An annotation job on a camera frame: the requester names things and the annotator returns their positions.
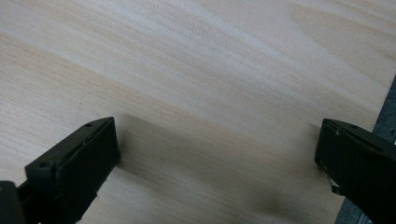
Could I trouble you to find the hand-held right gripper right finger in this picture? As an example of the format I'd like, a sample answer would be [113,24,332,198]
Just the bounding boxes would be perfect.
[314,118,396,224]

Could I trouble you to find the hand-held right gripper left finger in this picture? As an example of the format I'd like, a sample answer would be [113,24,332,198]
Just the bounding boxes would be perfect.
[17,116,121,224]

